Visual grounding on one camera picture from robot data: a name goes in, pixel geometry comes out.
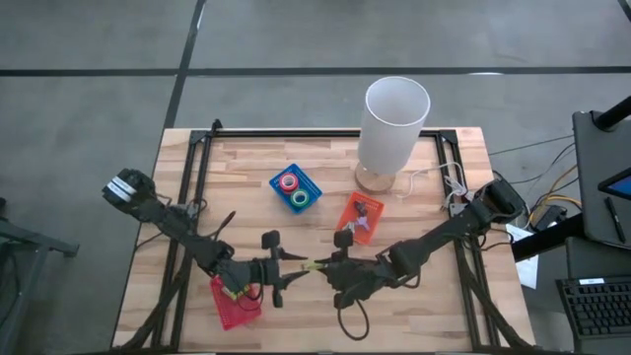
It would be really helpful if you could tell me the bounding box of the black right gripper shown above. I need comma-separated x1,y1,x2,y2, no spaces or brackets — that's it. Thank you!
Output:
315,229,391,311

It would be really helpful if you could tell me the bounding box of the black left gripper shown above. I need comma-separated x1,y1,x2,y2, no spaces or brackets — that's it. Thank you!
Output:
216,230,311,310

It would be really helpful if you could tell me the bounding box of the green tape roll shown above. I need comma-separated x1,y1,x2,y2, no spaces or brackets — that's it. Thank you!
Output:
289,188,311,209

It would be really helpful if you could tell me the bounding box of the red tape roll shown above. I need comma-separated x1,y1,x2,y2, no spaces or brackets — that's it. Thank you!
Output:
278,172,300,193

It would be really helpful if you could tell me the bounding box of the orange plastic basket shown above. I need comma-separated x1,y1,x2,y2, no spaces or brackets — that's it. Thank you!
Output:
334,190,386,247

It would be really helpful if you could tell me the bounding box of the red plastic basket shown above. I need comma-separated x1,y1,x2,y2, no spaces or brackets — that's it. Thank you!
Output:
209,274,263,332

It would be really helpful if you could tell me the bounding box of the blue plastic basket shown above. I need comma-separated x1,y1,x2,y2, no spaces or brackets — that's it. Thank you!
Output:
268,163,324,216

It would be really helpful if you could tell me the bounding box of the table lamp white shade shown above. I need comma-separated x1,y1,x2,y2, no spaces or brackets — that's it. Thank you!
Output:
353,76,432,194

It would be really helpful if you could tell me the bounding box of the white paper sheet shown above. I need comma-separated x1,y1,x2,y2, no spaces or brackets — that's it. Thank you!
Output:
507,224,539,291

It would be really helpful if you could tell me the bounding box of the black desk support beam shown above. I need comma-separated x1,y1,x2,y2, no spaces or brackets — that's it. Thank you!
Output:
510,214,586,262

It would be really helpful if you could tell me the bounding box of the black power adapter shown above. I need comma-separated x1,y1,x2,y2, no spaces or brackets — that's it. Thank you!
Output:
530,204,568,233

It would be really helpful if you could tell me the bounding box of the grey metal stand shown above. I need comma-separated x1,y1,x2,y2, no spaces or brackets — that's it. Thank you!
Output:
0,196,80,355

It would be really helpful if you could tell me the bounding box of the black keyboard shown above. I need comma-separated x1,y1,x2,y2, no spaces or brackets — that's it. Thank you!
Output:
555,276,631,340

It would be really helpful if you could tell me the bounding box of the dark grey side desk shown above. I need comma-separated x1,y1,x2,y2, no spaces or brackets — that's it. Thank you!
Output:
571,110,631,250

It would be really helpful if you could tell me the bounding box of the black pen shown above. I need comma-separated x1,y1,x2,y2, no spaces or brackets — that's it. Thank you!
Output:
604,196,627,245

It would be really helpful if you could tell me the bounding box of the black tablet blue screen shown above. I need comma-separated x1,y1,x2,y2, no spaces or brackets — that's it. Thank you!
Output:
597,167,631,202

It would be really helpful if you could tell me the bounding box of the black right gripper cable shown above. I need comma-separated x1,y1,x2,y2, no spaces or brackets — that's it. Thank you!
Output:
336,294,371,342

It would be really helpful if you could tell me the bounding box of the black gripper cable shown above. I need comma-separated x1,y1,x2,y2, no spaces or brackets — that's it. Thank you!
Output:
214,210,238,244
336,294,371,342

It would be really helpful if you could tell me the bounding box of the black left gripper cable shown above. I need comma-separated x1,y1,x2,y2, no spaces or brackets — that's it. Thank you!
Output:
214,210,238,244

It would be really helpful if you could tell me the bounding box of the black aluminium table frame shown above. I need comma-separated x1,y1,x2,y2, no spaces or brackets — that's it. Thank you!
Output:
117,119,536,354

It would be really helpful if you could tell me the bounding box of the white lamp cable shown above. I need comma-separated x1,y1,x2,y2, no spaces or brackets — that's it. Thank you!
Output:
395,161,469,200

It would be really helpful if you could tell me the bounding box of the thin black floor cable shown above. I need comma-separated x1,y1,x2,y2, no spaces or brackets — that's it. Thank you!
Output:
487,135,576,157

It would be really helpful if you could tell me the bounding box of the yellow cable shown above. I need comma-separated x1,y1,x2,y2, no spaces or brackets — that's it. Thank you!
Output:
526,194,583,226

